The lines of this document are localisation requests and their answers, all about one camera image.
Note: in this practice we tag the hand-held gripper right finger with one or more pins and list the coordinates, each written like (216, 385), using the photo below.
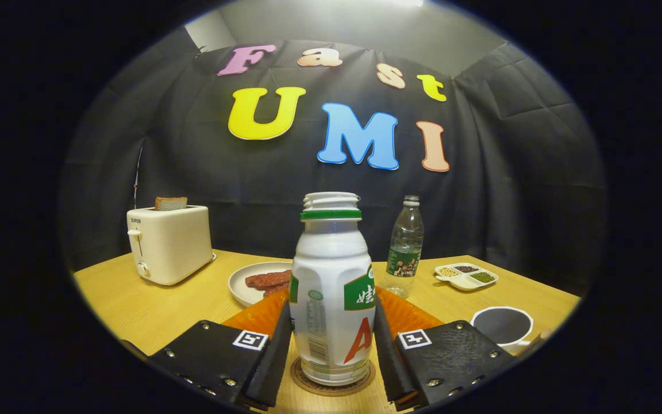
(391, 368)

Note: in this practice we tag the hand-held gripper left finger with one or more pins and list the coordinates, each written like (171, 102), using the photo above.
(268, 368)

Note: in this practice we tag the round cork coaster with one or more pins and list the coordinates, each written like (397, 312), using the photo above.
(331, 391)

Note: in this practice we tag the white juice bottle green label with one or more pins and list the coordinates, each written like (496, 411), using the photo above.
(331, 276)

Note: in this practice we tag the clear plastic water bottle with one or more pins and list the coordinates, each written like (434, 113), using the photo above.
(404, 253)

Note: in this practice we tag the brown sausage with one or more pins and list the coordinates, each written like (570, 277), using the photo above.
(268, 279)
(278, 290)

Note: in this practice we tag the white round plate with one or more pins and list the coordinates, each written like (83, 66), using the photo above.
(242, 290)

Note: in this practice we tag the white divided tray with grains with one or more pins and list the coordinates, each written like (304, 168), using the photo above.
(466, 277)

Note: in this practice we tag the wooden table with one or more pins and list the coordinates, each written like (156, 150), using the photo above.
(153, 299)

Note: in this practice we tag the white toaster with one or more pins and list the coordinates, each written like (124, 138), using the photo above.
(173, 244)

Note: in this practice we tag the bread slice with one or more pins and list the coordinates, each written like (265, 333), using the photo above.
(171, 203)

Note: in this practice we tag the black backdrop cloth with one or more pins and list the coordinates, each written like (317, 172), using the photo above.
(509, 172)

